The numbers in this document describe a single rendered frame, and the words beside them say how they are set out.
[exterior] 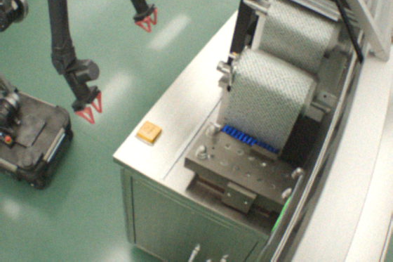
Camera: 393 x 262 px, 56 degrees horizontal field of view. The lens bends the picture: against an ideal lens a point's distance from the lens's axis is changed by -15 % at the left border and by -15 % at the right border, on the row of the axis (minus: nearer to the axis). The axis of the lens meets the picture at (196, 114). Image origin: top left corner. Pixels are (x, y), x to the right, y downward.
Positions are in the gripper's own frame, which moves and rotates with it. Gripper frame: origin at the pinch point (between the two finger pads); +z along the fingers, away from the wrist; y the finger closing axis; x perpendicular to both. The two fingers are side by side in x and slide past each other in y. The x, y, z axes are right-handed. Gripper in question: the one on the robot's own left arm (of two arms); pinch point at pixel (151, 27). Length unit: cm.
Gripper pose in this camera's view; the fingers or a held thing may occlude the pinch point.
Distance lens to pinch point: 180.8
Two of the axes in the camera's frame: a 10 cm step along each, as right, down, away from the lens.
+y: 3.1, -7.0, 6.4
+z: 3.6, 7.1, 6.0
